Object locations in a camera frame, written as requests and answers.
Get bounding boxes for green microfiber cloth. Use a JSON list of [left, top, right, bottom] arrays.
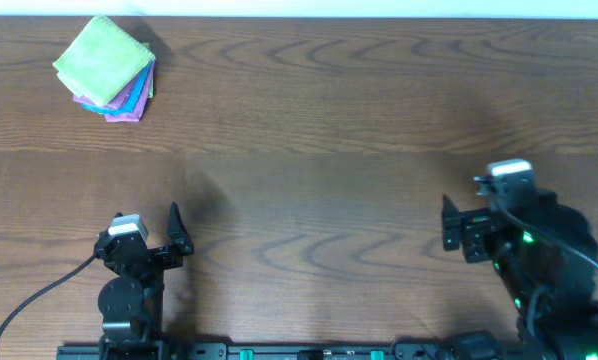
[[53, 15, 156, 106]]

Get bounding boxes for purple folded cloth bottom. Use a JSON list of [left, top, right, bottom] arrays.
[[103, 62, 156, 124]]

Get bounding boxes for purple folded cloth top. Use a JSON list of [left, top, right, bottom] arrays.
[[72, 77, 137, 110]]

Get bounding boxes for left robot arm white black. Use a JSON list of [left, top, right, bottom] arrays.
[[93, 203, 194, 359]]

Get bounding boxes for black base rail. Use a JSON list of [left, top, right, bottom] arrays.
[[56, 341, 520, 360]]

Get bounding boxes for purple folded cloth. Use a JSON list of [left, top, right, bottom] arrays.
[[72, 77, 137, 110], [103, 62, 156, 124]]

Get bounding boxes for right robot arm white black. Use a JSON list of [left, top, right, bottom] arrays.
[[438, 175, 598, 359]]

